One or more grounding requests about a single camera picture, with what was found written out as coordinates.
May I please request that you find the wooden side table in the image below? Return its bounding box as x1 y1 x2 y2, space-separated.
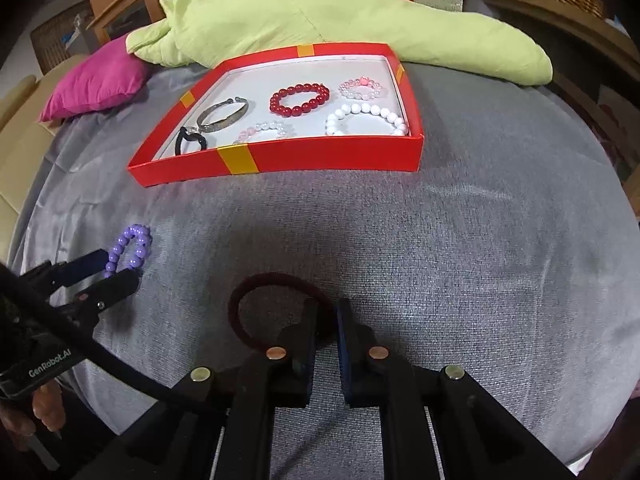
470 0 640 172

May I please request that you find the light green folded duvet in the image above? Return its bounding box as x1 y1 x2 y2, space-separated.
126 0 553 86

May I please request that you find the black hair tie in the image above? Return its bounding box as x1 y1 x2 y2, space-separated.
173 126 208 156

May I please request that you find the grey bed blanket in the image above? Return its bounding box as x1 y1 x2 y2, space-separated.
9 65 639 466

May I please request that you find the silver bangle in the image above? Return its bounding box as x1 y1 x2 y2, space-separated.
196 96 250 133

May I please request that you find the clear pink bead bracelet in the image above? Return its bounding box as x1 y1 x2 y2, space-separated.
232 119 298 146

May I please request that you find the red shallow box tray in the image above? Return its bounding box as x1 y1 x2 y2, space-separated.
128 42 424 188

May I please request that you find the beige sofa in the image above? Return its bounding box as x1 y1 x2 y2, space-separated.
0 55 86 263

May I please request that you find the magenta pillow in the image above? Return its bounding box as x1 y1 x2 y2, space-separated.
39 36 151 122

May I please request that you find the purple bead bracelet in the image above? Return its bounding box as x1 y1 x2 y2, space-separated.
102 223 153 280

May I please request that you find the red bead bracelet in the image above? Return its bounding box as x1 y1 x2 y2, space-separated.
269 82 332 117

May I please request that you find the dark red hair tie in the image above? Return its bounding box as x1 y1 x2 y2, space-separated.
226 272 339 354

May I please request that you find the pink white bead bracelet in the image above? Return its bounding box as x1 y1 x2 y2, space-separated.
337 76 390 101

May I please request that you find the left hand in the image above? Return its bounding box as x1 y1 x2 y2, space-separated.
1 380 66 451

